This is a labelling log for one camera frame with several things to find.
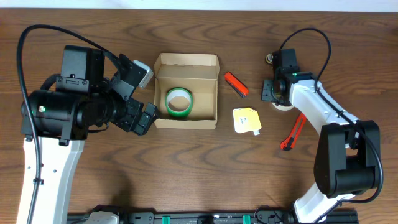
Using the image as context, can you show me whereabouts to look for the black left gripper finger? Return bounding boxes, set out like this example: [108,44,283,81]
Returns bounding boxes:
[132,103,159,136]
[103,52,144,100]

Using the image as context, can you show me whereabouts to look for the green tape roll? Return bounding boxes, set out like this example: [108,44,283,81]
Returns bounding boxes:
[165,88,193,118]

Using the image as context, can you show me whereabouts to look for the white masking tape roll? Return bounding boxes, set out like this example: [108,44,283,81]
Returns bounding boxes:
[272,103,294,111]

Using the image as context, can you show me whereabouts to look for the red stapler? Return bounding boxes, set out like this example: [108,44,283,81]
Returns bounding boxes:
[224,72,249,98]

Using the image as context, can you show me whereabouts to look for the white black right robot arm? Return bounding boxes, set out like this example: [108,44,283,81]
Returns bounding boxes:
[262,49,384,223]

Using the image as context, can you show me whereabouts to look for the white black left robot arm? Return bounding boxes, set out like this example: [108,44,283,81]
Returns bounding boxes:
[17,45,158,223]

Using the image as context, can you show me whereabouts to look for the yellow correction tape dispenser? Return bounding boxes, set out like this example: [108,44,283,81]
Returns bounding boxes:
[265,53,273,65]

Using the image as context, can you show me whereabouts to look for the brown cardboard box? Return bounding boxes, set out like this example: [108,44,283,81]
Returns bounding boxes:
[154,53,220,129]

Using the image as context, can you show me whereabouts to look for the red utility knife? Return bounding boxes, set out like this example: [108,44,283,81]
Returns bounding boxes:
[279,113,307,151]

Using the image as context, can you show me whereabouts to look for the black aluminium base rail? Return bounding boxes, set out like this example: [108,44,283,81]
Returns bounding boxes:
[67,204,360,224]

